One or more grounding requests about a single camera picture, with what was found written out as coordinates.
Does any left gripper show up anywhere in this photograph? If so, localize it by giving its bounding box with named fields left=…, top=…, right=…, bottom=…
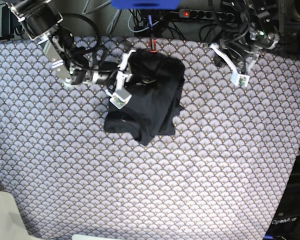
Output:
left=209, top=43, right=261, bottom=75

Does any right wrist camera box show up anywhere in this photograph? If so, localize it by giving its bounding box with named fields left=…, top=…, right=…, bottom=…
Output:
left=109, top=88, right=132, bottom=110

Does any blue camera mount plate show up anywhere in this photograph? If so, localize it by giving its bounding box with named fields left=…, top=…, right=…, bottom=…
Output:
left=111, top=0, right=181, bottom=10

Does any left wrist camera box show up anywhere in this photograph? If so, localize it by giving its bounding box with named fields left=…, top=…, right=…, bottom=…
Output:
left=230, top=72, right=250, bottom=87

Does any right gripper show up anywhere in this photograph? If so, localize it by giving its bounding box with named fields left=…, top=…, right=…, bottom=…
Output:
left=107, top=49, right=156, bottom=98

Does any fan-patterned tablecloth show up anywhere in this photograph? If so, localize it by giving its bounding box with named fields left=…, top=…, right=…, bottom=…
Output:
left=0, top=39, right=300, bottom=240

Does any beige cardboard box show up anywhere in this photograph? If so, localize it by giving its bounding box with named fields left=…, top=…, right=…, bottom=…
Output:
left=0, top=191, right=31, bottom=240

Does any white power strip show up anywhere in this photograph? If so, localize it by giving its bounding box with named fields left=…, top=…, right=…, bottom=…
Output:
left=178, top=9, right=235, bottom=22

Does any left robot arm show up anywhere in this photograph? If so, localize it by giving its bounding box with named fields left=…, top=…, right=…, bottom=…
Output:
left=208, top=0, right=280, bottom=74

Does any dark navy T-shirt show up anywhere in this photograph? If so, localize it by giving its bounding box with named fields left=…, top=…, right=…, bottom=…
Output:
left=103, top=49, right=186, bottom=146

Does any blue-handled red clamp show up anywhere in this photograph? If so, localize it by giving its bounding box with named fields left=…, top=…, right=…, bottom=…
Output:
left=146, top=14, right=158, bottom=53

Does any black OpenArm box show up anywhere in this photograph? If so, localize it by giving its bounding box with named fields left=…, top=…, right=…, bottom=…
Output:
left=263, top=155, right=300, bottom=240

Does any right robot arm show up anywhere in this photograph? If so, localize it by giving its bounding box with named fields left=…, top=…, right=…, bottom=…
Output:
left=5, top=0, right=151, bottom=98

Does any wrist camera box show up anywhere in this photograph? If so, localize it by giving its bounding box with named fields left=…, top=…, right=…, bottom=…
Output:
left=109, top=88, right=132, bottom=110
left=230, top=72, right=250, bottom=87

